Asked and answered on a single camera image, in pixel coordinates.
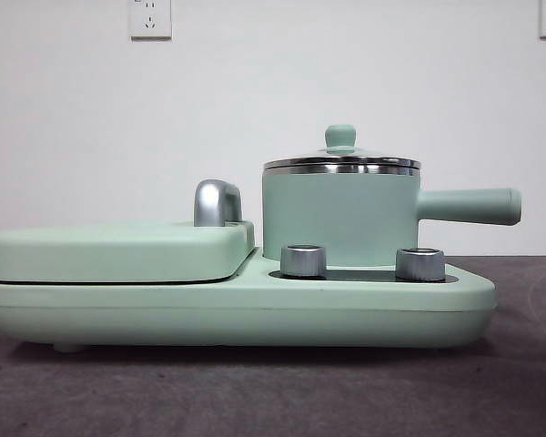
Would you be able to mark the glass lid with green knob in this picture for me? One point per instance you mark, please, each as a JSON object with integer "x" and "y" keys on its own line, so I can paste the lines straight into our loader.
{"x": 340, "y": 136}

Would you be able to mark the silver control knob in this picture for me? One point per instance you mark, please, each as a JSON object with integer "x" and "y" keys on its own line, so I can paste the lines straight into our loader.
{"x": 302, "y": 261}
{"x": 419, "y": 265}

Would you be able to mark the mint green breakfast machine base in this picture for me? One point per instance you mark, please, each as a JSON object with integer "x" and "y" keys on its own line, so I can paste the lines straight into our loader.
{"x": 255, "y": 309}

